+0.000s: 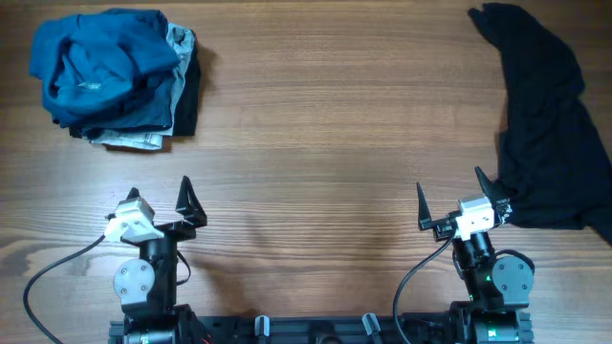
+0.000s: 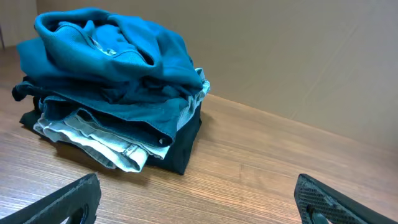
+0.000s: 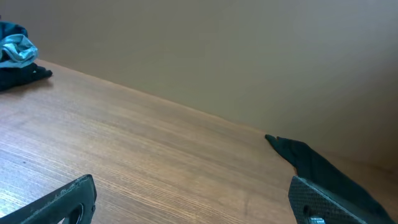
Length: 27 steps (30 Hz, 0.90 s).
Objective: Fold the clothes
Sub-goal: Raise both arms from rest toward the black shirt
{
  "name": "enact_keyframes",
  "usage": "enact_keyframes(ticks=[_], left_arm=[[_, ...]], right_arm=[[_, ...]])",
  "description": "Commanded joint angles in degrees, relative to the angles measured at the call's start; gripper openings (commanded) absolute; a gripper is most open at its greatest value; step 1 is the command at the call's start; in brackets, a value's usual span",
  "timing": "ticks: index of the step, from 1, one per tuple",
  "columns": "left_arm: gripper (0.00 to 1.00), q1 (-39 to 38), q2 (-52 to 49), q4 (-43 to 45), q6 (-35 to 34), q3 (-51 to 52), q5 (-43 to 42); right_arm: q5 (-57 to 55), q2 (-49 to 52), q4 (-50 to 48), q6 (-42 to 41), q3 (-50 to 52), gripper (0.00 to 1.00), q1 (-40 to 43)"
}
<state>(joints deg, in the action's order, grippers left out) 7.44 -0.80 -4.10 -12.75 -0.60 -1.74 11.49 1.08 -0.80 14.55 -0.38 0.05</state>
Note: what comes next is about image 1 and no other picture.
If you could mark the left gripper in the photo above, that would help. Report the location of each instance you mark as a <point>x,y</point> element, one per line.
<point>188,206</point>

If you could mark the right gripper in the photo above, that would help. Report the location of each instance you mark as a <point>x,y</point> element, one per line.
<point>443,228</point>

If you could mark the black t-shirt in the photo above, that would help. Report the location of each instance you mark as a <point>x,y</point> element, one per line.
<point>552,166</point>

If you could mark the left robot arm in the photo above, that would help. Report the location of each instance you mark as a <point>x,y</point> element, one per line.
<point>147,285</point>

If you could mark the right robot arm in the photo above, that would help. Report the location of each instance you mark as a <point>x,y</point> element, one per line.
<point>498,282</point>

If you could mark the blue crumpled garment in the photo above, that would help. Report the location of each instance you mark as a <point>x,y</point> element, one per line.
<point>108,70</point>

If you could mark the grey folded garment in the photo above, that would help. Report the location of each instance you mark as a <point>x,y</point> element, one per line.
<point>183,103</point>

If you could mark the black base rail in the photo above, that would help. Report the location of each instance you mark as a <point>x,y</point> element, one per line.
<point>315,329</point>

